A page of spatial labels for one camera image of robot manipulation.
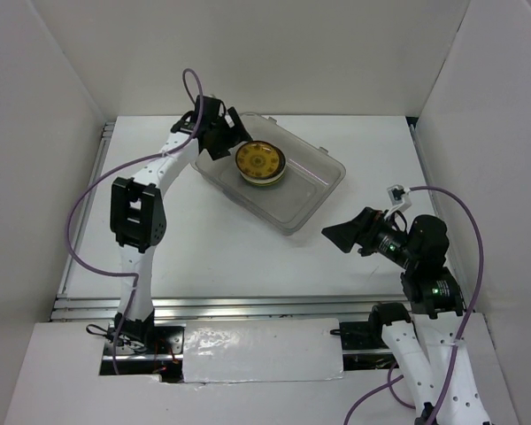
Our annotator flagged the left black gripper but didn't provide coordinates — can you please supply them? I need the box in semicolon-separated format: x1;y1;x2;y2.
206;107;252;161

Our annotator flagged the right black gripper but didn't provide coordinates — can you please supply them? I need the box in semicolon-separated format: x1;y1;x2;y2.
322;204;418;267

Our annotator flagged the yellow patterned plate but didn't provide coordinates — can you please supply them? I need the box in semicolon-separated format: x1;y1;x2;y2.
235;141;285;180

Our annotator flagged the lime green plate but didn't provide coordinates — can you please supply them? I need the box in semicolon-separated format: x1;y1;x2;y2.
242;172;285;188

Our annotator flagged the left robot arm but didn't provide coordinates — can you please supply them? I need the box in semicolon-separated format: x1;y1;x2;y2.
110;97;251;353

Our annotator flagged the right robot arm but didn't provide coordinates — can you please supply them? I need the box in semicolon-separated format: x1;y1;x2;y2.
321;207;492;424

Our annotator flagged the clear plastic bin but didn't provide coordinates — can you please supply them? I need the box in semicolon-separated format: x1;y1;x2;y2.
193;112;346;235

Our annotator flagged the white cover panel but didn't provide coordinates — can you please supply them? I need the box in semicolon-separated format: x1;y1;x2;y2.
182;318;343;383

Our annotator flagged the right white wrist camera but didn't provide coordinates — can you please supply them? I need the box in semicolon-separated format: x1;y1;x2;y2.
385;185;412;218

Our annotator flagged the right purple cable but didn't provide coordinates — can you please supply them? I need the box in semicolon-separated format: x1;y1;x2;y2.
342;185;486;425

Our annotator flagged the purple cable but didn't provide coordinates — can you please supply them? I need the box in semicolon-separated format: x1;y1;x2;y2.
65;68;204;377
342;185;486;425

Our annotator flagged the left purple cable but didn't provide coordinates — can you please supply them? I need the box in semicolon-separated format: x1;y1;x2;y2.
65;68;204;377

